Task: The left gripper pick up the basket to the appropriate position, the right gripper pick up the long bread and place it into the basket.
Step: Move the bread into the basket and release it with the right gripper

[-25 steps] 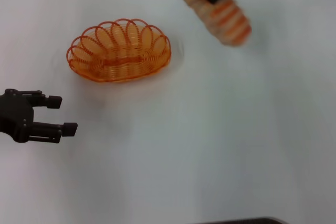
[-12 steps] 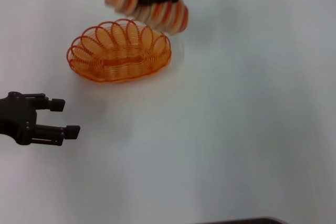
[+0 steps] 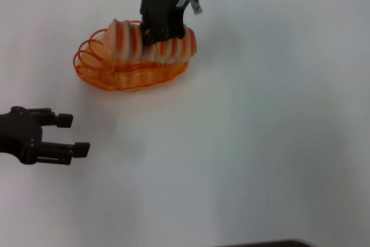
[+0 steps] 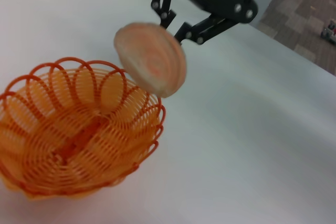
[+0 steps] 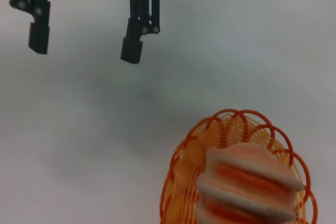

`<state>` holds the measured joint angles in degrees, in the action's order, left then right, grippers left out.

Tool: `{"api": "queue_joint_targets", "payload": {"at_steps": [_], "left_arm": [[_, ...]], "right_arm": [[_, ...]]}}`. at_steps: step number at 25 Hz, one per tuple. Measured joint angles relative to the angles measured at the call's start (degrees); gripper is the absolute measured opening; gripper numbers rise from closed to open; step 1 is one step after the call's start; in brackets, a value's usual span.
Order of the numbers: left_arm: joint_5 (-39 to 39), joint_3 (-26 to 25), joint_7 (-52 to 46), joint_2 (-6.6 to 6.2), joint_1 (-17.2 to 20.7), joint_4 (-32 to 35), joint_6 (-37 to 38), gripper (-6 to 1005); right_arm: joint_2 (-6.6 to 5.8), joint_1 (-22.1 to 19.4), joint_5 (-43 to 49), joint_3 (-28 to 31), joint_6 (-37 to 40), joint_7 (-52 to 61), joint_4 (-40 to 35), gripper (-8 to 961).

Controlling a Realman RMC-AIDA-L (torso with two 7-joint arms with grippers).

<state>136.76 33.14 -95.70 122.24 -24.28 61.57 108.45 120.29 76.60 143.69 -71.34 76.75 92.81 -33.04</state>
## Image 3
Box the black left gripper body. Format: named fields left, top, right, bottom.
left=0, top=106, right=44, bottom=165

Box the orange woven plastic basket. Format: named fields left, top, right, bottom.
left=72, top=20, right=190, bottom=93

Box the orange striped bread loaf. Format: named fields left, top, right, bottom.
left=102, top=18, right=198, bottom=63

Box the clear cable plug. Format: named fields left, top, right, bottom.
left=186, top=0, right=203, bottom=15

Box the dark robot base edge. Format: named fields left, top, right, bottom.
left=225, top=239, right=315, bottom=247

